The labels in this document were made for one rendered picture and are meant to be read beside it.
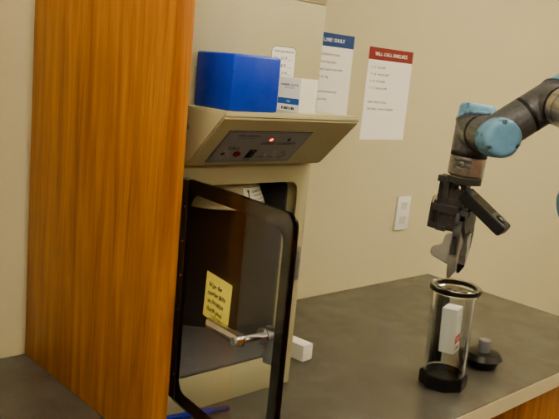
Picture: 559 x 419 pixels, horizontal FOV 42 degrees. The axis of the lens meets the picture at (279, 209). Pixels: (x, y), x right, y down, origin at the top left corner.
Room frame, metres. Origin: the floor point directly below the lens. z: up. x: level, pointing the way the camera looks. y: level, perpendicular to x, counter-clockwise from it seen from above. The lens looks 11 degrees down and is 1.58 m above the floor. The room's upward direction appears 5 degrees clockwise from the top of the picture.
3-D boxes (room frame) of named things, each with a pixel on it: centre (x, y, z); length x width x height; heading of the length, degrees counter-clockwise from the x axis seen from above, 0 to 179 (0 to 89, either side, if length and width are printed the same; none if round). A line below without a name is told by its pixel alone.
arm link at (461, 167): (1.50, -0.38, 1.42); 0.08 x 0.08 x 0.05
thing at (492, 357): (1.62, -0.51, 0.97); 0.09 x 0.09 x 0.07
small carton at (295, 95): (1.31, -0.01, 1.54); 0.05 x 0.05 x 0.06; 52
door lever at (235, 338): (1.01, 0.05, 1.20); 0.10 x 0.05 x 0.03; 38
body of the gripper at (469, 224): (1.51, -0.37, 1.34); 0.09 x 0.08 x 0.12; 59
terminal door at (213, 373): (1.08, 0.07, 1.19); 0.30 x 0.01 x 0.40; 38
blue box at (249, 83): (1.21, 0.09, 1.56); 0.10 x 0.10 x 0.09; 43
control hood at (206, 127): (1.28, 0.02, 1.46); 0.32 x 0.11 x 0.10; 133
